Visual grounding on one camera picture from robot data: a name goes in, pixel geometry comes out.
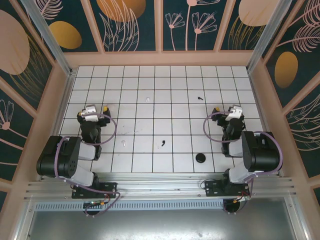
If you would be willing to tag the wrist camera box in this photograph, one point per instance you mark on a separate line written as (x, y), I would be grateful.
(233, 112)
(90, 112)

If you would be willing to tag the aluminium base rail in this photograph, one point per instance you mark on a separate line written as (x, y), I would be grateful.
(160, 185)

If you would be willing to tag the small controller circuit board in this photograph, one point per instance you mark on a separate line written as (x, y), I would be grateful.
(93, 203)
(242, 198)

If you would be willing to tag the grey metal sheet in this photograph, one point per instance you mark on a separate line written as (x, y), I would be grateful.
(160, 225)

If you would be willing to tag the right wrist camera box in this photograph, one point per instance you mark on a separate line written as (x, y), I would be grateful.
(233, 112)

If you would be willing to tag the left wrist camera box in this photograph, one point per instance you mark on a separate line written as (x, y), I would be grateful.
(90, 112)

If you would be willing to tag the aluminium corner post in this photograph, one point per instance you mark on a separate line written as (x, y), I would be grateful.
(267, 32)
(47, 35)

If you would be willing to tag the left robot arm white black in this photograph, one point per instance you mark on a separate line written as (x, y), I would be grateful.
(62, 160)

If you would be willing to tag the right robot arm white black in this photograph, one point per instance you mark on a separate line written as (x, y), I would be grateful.
(262, 155)

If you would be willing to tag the black earbud charging case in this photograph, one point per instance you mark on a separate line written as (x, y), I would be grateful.
(200, 158)

